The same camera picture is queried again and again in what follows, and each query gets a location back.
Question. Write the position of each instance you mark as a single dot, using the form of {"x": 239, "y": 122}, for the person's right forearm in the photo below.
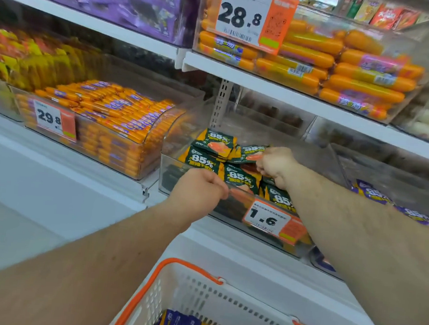
{"x": 372, "y": 251}

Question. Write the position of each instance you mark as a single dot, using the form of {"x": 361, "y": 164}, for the person's left fingers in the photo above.
{"x": 220, "y": 191}

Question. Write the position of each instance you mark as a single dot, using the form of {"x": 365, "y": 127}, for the white shelf base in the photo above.
{"x": 65, "y": 176}

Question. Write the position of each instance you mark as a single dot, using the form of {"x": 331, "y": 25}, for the clear bin of dark snacks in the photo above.
{"x": 276, "y": 113}

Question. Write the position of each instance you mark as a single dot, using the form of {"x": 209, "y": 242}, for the white shelf board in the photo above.
{"x": 318, "y": 106}
{"x": 80, "y": 19}

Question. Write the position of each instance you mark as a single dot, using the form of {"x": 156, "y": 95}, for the large orange white price tag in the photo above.
{"x": 247, "y": 14}

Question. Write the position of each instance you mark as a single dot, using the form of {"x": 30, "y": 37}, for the pile of green packets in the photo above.
{"x": 208, "y": 144}

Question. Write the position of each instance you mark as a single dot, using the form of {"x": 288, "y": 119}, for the pile of thin orange sausages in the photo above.
{"x": 113, "y": 109}

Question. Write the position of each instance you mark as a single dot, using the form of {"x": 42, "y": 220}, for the row of colourful snack packets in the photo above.
{"x": 380, "y": 12}

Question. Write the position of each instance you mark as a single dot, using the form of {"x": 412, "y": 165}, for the perforated white shelf upright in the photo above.
{"x": 221, "y": 104}

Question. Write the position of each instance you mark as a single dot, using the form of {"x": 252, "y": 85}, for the pile of thick orange sausages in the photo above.
{"x": 351, "y": 75}

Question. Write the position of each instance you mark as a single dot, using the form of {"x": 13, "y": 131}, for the person's right fingers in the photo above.
{"x": 264, "y": 166}

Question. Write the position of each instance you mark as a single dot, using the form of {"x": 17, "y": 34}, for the pile of yellow red packets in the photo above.
{"x": 31, "y": 59}

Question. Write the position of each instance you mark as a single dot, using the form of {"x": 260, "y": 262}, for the green sausage snack packet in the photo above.
{"x": 251, "y": 153}
{"x": 241, "y": 178}

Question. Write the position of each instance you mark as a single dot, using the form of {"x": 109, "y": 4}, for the person's right hand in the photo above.
{"x": 280, "y": 163}

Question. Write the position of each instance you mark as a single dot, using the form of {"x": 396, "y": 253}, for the person's left forearm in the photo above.
{"x": 83, "y": 269}

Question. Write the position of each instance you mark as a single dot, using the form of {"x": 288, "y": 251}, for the orange and white price tag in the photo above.
{"x": 52, "y": 118}
{"x": 269, "y": 220}

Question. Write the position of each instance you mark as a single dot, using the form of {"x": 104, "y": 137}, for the stack of purple snack bags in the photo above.
{"x": 139, "y": 2}

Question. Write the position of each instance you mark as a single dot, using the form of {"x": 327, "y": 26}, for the person's left hand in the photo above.
{"x": 194, "y": 196}

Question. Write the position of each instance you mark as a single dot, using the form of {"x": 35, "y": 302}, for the tall clear plastic display bin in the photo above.
{"x": 407, "y": 43}

